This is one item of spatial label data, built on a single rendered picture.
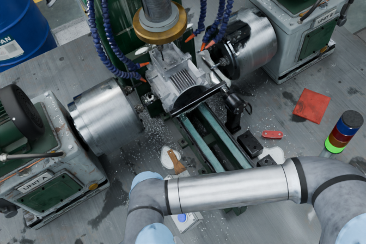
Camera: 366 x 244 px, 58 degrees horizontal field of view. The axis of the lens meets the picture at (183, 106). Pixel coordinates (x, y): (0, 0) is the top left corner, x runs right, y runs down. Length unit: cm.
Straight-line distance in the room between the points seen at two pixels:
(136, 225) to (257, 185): 25
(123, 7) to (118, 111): 39
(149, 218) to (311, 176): 33
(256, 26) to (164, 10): 42
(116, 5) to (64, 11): 222
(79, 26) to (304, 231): 204
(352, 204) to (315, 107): 93
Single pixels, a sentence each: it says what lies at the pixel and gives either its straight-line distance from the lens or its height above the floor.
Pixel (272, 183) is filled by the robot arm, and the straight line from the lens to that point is 70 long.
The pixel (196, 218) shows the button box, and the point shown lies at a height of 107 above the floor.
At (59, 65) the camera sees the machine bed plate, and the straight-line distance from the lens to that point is 186.
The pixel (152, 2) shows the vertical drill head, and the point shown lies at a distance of 101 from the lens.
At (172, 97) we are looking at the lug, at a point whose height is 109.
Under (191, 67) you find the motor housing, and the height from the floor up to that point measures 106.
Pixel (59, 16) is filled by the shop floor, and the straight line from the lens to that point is 343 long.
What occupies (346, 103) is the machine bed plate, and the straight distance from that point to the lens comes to 160.
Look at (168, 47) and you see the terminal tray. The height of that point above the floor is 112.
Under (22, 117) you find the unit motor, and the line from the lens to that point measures 103.
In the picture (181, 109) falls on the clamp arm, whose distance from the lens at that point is 124.
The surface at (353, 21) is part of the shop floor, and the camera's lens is 312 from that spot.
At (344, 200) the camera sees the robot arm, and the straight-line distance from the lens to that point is 66.
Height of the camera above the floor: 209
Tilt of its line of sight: 59 degrees down
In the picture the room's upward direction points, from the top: 11 degrees counter-clockwise
